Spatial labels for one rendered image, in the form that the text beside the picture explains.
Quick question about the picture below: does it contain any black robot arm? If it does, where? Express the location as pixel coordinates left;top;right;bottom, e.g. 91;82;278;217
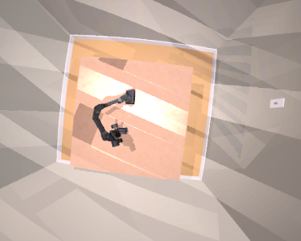
92;94;132;147

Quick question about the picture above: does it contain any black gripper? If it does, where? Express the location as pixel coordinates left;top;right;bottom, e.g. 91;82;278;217
111;124;123;143

